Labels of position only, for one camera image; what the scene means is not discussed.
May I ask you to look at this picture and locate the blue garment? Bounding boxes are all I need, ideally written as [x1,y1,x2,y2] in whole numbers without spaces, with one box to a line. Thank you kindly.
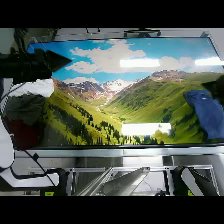
[182,88,224,141]

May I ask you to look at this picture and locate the white garment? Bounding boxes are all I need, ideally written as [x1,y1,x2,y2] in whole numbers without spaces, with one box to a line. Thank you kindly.
[7,78,55,99]

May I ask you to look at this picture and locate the grey-green garment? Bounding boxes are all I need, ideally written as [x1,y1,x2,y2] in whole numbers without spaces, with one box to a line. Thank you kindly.
[2,93,47,127]

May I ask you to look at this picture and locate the dark red garment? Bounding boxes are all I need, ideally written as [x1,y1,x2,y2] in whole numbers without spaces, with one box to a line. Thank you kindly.
[2,115,44,150]

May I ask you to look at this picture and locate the silver frame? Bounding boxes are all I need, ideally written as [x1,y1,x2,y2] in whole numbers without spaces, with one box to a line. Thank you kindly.
[14,145,224,197]

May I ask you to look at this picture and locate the black cable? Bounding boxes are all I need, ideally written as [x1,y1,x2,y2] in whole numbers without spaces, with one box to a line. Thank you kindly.
[22,149,58,188]

